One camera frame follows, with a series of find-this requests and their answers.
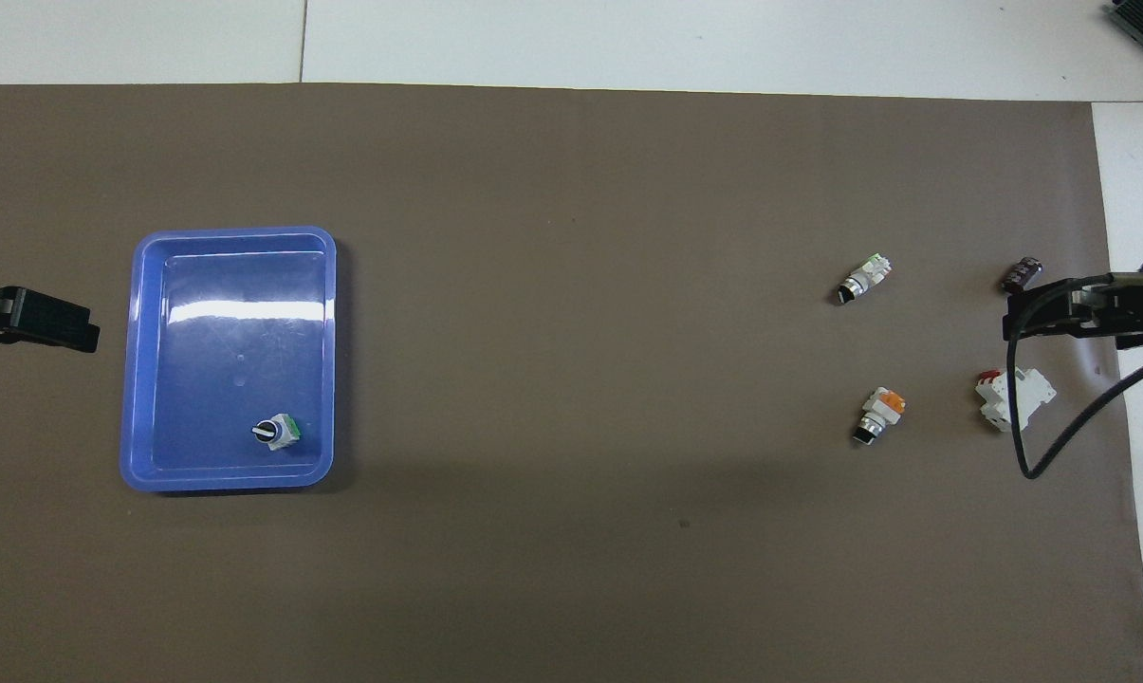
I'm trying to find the orange-backed selector switch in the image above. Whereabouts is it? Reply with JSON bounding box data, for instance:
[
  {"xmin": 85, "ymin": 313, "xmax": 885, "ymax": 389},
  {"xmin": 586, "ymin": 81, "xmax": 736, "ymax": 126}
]
[{"xmin": 852, "ymin": 386, "xmax": 907, "ymax": 448}]

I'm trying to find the dark brown terminal block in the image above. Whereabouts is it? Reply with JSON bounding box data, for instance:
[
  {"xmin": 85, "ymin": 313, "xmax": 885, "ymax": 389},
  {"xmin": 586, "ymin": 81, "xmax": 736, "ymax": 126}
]
[{"xmin": 1002, "ymin": 256, "xmax": 1044, "ymax": 295}]

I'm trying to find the white circuit breaker red lever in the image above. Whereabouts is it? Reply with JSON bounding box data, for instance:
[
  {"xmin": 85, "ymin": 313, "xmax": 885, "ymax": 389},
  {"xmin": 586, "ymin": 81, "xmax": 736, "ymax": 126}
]
[{"xmin": 975, "ymin": 367, "xmax": 1058, "ymax": 434}]

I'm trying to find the blue plastic tray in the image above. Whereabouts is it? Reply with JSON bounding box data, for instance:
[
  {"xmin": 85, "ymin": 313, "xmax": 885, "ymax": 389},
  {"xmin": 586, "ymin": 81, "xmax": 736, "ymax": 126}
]
[{"xmin": 120, "ymin": 226, "xmax": 338, "ymax": 493}]

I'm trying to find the brown table mat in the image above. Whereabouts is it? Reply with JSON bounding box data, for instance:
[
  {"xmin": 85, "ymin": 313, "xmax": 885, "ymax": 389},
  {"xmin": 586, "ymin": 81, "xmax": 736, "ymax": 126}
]
[{"xmin": 0, "ymin": 83, "xmax": 1143, "ymax": 683}]

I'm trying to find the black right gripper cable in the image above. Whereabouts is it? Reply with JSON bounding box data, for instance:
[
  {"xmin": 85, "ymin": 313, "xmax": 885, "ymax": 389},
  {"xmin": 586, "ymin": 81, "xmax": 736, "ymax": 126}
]
[{"xmin": 1005, "ymin": 273, "xmax": 1143, "ymax": 480}]

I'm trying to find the lying green-backed selector switch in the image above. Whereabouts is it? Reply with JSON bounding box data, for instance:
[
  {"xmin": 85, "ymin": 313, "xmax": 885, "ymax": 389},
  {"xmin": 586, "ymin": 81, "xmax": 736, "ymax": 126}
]
[{"xmin": 836, "ymin": 253, "xmax": 893, "ymax": 306}]

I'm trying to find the upright green-backed selector switch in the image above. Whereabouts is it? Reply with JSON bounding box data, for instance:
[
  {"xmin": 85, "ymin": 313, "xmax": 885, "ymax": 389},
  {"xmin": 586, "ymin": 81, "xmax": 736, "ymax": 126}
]
[{"xmin": 251, "ymin": 414, "xmax": 303, "ymax": 452}]

